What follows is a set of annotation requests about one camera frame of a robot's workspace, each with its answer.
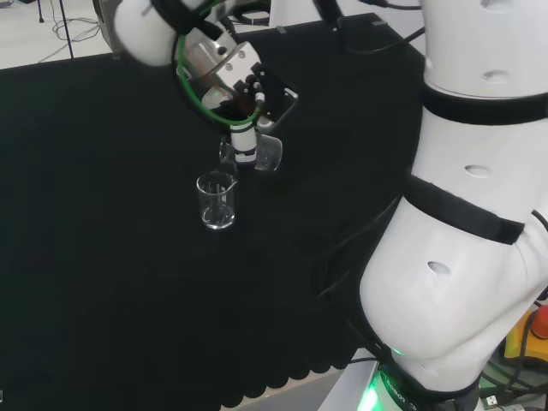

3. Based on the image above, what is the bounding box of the small clear glass beaker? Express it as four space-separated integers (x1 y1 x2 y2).
218 133 283 172

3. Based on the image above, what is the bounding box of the green cable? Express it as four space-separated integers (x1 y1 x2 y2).
174 0 263 128

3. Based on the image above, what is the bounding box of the black tripod leg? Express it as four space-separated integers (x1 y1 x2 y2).
58 0 74 60

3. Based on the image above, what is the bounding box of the clear glass beaker with markings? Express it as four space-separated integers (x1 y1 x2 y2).
195 170 239 232

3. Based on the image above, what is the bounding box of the black bench cloth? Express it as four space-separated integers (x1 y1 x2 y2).
0 12 429 410

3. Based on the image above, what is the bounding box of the yellow stop button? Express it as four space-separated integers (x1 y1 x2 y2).
503 306 548 364

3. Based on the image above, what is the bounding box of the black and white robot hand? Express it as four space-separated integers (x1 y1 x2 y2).
228 62 300 174

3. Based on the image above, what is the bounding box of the grey equipment box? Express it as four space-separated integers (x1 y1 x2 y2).
97 0 123 59

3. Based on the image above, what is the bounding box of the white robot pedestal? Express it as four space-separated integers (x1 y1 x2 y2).
336 359 389 411

